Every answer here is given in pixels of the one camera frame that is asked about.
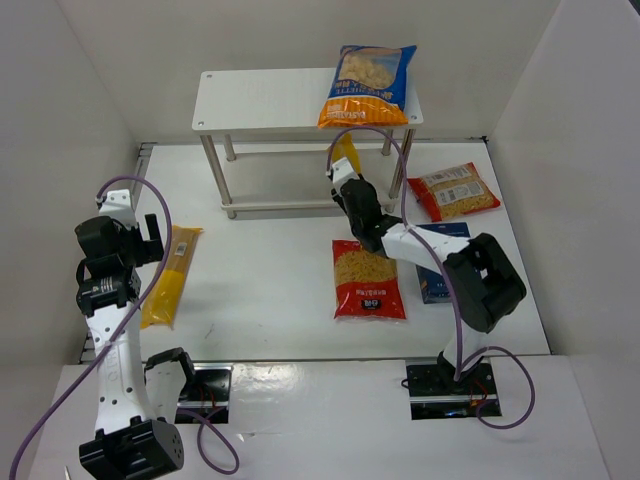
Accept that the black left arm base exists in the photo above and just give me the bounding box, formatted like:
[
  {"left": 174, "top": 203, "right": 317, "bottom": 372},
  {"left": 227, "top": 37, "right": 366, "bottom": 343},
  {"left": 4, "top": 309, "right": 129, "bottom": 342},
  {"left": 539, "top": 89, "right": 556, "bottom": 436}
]
[{"left": 144, "top": 347, "right": 233, "bottom": 424}]

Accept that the red fusilli pasta bag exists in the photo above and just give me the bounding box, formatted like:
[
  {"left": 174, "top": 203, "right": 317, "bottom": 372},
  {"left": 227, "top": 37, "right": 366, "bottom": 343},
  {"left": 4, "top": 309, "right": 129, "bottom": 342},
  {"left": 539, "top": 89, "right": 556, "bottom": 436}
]
[{"left": 332, "top": 240, "right": 406, "bottom": 321}]

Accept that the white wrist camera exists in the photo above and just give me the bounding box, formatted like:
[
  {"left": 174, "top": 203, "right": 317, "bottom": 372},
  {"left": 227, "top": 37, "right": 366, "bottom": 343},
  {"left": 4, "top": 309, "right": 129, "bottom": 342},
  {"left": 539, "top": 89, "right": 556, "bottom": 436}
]
[
  {"left": 327, "top": 157, "right": 361, "bottom": 192},
  {"left": 98, "top": 189, "right": 136, "bottom": 226}
]

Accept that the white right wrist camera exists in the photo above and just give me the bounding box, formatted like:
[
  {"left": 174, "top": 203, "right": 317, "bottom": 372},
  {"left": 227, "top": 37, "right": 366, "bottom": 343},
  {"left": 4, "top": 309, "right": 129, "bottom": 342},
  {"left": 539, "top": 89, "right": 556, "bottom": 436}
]
[{"left": 327, "top": 157, "right": 361, "bottom": 192}]

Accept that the yellow spaghetti bag clear window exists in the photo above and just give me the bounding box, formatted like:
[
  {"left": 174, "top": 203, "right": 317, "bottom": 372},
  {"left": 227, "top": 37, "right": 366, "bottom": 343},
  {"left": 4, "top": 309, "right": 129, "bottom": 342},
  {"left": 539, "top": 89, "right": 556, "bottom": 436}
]
[{"left": 331, "top": 133, "right": 361, "bottom": 174}]

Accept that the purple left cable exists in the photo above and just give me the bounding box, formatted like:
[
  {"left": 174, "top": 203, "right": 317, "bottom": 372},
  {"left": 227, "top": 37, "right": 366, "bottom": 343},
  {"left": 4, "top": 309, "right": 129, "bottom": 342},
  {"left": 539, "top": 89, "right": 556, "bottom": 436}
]
[{"left": 8, "top": 174, "right": 240, "bottom": 480}]

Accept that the white two-tier metal shelf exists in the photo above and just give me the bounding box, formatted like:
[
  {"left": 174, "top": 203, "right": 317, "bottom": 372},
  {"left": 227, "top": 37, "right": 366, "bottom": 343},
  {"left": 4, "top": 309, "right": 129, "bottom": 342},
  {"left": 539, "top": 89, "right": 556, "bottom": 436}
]
[{"left": 191, "top": 66, "right": 424, "bottom": 220}]

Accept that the red macaroni bag with labels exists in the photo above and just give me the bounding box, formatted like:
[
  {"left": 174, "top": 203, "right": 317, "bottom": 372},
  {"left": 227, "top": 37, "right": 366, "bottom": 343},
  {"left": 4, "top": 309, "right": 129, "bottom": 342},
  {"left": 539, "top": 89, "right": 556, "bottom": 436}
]
[{"left": 408, "top": 162, "right": 501, "bottom": 222}]

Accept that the yellow spaghetti bag with barcode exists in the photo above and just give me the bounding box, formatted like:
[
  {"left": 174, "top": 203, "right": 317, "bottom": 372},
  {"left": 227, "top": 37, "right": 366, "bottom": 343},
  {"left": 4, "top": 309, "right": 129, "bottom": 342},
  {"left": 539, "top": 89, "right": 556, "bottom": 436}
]
[{"left": 141, "top": 225, "right": 203, "bottom": 329}]

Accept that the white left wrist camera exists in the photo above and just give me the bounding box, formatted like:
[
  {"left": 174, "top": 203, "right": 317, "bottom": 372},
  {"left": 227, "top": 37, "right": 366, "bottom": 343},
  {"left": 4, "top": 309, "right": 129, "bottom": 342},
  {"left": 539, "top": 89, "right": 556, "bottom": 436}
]
[{"left": 98, "top": 189, "right": 136, "bottom": 226}]

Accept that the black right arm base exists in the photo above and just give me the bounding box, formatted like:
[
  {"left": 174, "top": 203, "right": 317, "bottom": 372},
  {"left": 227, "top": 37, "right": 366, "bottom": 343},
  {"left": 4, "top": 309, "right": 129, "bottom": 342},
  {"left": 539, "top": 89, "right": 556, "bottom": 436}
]
[{"left": 401, "top": 361, "right": 502, "bottom": 421}]

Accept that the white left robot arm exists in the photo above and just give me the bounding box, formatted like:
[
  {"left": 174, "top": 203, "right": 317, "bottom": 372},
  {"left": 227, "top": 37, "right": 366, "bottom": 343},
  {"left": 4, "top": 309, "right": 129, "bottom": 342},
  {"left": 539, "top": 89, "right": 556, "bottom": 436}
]
[{"left": 75, "top": 214, "right": 184, "bottom": 479}]

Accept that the blue Barilla rigatoni box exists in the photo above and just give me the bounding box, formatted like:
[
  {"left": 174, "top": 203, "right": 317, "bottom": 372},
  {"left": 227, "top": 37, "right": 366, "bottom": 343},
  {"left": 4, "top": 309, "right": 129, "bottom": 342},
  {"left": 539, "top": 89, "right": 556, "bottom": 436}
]
[{"left": 416, "top": 222, "right": 470, "bottom": 304}]

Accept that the blue orange pasta bag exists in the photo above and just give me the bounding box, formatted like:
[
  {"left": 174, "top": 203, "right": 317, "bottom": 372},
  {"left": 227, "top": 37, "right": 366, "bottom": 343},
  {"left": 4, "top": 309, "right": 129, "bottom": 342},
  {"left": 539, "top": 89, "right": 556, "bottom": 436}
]
[{"left": 317, "top": 45, "right": 417, "bottom": 128}]

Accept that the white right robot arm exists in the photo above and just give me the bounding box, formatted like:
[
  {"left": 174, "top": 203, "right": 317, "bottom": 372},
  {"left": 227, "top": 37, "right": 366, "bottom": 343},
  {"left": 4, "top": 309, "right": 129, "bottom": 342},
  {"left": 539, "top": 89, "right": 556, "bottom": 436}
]
[{"left": 329, "top": 174, "right": 527, "bottom": 382}]

